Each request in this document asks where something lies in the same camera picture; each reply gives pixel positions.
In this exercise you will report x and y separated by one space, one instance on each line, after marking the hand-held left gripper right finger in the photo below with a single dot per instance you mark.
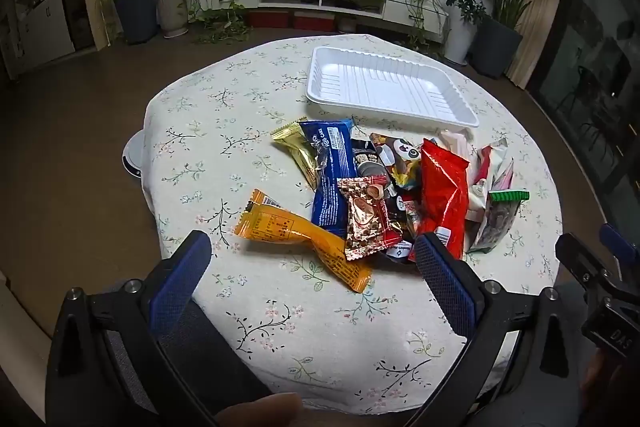
445 282

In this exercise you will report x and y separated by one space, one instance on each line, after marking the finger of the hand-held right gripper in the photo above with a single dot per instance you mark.
620 242
580 259

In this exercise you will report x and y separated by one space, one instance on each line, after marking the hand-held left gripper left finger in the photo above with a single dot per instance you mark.
180 287

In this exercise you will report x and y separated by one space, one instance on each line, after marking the clear green-topped snack packet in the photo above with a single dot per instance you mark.
500 217

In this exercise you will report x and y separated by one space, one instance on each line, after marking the white red fruit packet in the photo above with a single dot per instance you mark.
480 197

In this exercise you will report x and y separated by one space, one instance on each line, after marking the red snack packet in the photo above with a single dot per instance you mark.
442 187

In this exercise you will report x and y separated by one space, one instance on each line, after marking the brown patterned chocolate packet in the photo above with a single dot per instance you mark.
365 217

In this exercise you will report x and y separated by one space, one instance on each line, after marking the orange snack packet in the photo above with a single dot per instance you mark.
290 232

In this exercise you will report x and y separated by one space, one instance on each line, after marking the silver grey snack packet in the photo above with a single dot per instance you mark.
500 157

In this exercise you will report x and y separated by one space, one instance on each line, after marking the brown panda print packet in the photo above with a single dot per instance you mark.
400 152

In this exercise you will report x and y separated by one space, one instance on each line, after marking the blue snack packet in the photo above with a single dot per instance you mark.
330 167

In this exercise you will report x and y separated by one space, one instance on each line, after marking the gold snack packet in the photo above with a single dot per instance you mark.
295 147

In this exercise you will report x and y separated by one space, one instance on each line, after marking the white plastic tray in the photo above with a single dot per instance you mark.
380 82

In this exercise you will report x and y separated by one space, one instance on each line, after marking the person's left hand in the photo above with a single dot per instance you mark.
260 412

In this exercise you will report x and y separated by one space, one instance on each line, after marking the white round device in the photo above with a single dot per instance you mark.
132 157

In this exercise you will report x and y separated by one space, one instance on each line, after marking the glass sliding door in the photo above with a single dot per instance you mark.
590 72

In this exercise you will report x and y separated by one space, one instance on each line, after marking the floral tablecloth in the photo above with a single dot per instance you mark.
240 107

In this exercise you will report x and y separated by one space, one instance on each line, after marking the bushy plant in white pot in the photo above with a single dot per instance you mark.
457 42

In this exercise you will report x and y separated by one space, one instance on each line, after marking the plant in pale stone pot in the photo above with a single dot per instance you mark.
172 9

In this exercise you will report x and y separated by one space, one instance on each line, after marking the red storage box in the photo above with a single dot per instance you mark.
313 22

